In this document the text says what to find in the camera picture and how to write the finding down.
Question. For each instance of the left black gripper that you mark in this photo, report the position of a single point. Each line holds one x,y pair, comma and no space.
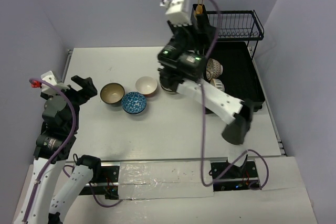
76,93

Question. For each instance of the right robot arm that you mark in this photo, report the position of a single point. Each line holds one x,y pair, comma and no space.
181,71

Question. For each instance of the black dish rack tray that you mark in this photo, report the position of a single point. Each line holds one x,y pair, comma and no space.
239,75

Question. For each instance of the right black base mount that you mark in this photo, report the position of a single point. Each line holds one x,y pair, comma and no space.
235,178

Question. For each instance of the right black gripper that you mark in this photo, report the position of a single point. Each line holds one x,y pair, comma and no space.
175,29

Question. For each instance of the mint green bowl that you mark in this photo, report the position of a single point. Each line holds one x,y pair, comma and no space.
167,90

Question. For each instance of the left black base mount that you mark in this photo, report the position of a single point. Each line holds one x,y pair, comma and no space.
104,183

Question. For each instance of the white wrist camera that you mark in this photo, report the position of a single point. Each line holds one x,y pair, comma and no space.
51,79
177,12

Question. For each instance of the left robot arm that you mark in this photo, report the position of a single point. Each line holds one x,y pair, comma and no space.
53,146

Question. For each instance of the blue geometric pattern bowl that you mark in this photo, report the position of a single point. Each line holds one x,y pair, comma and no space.
133,103

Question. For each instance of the brown lattice pattern bowl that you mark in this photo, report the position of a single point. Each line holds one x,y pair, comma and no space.
213,69

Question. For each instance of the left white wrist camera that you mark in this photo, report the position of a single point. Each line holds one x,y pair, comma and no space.
51,79

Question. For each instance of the white striped bowl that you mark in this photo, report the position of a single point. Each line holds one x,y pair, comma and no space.
217,84

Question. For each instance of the white red bowl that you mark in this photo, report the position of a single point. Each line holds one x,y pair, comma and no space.
146,86

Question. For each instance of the brown beige bowl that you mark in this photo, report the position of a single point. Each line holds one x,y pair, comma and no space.
112,94

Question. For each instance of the gold spoon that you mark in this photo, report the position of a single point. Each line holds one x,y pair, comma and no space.
198,10

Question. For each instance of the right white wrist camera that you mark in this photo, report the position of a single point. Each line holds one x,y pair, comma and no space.
177,12

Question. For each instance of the black cutlery holder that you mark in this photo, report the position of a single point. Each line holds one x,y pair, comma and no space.
199,22

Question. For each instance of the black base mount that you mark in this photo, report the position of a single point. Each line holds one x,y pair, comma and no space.
104,183
235,178

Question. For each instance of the white taped sheet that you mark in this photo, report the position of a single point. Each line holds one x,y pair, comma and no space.
161,180

